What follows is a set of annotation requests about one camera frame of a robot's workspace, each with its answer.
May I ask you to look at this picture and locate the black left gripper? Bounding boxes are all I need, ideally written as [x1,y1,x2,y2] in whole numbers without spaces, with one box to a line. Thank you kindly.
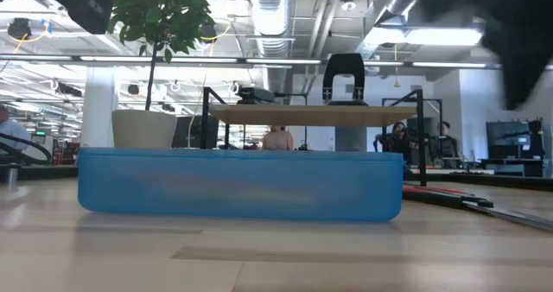
[50,0,116,35]

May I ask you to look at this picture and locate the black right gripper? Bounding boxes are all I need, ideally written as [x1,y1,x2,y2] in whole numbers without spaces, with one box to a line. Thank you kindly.
[412,0,553,111]

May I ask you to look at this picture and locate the black and red scissors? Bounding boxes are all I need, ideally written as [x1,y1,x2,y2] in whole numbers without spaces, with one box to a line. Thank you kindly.
[401,183,553,233]

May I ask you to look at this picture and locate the green leafy plant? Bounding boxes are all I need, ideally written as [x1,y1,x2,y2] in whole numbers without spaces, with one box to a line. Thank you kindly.
[106,0,215,111]

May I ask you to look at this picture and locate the black equipment rack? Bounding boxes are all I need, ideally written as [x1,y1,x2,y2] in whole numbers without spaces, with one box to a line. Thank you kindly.
[480,118,546,177]

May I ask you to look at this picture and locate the bright rectangular ceiling light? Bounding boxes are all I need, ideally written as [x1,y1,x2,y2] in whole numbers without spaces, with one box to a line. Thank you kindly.
[374,27,484,48]

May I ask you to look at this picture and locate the long ceiling light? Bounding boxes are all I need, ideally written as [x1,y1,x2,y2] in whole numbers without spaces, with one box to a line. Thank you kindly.
[0,54,492,69]

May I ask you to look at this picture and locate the person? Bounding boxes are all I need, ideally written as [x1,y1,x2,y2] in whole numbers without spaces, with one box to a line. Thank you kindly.
[262,125,296,151]
[373,122,416,166]
[0,105,34,156]
[431,121,461,168]

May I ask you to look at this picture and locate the white plant pot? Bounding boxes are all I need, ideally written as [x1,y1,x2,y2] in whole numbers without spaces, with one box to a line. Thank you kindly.
[111,109,179,149]

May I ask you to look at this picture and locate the black background monitor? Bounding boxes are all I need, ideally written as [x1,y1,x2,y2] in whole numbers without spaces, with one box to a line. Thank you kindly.
[171,115,219,149]

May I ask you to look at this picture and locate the wooden shelf with black legs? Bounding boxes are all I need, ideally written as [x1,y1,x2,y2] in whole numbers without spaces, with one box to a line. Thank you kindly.
[200,86,429,187]

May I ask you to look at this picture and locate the blue translucent plastic pencil case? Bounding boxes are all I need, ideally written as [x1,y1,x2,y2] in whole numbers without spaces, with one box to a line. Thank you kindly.
[77,147,405,223]

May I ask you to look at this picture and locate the silver ceiling air duct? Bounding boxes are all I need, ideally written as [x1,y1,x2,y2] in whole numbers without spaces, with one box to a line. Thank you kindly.
[245,0,300,58]

